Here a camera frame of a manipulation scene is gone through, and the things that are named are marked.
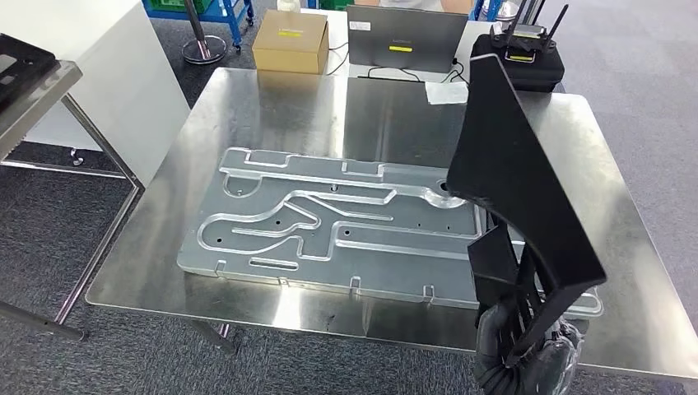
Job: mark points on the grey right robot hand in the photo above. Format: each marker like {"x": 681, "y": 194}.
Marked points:
{"x": 493, "y": 332}

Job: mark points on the black plastic frame part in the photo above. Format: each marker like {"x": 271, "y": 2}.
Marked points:
{"x": 507, "y": 163}
{"x": 22, "y": 65}

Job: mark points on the stainless steel workbench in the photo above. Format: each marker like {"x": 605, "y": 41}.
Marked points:
{"x": 272, "y": 120}

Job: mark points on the machined aluminium plate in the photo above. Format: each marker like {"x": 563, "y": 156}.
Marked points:
{"x": 382, "y": 245}

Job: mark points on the white paper note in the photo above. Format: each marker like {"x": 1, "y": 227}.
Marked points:
{"x": 444, "y": 92}

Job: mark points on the black carry case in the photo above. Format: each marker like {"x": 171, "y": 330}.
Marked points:
{"x": 540, "y": 73}

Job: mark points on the black controller with antennas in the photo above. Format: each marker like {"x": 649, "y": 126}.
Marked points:
{"x": 518, "y": 32}

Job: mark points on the grey laptop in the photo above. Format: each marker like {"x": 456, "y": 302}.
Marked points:
{"x": 403, "y": 38}

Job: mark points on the person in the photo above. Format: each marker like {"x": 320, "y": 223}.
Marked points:
{"x": 409, "y": 4}

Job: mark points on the brown cardboard box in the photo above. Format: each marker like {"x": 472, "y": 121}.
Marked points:
{"x": 289, "y": 49}

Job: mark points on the stanchion with chrome base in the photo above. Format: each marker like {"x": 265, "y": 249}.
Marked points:
{"x": 204, "y": 52}

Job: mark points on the blue wheeled cart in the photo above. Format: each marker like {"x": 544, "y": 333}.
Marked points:
{"x": 235, "y": 22}

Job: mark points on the chrome chair base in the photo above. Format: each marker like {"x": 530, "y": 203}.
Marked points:
{"x": 76, "y": 158}

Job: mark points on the green plastic bin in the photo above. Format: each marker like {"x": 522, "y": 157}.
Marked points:
{"x": 180, "y": 4}

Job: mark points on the white cabinet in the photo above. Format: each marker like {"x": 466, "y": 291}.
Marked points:
{"x": 109, "y": 82}

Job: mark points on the stainless steel table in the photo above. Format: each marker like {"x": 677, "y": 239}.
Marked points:
{"x": 22, "y": 131}

